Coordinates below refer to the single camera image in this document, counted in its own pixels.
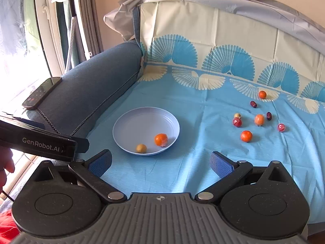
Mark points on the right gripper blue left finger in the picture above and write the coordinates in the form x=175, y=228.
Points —
x=89, y=173

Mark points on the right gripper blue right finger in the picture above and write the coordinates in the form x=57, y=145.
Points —
x=231, y=175

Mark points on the bare tangerine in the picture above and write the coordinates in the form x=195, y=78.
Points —
x=246, y=136

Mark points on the red candy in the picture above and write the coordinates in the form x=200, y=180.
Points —
x=237, y=122
x=281, y=127

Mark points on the beige longan front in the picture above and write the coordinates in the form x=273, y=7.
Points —
x=141, y=148

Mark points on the orange front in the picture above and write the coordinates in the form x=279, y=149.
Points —
x=161, y=140

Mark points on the small orange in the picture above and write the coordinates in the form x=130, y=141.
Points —
x=262, y=94

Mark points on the person's left hand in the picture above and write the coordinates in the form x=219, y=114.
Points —
x=6, y=164

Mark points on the black phone on armrest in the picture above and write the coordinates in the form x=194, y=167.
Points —
x=39, y=94

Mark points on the blue fabric sofa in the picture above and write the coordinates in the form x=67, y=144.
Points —
x=88, y=90

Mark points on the lavender round plate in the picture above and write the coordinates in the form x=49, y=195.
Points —
x=141, y=125

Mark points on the blue fan-pattern tablecloth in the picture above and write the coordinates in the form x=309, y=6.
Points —
x=203, y=65

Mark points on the garment steamer stand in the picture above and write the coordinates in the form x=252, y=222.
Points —
x=83, y=31

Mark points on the grey crumpled cover sheet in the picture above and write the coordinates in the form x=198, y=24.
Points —
x=269, y=12

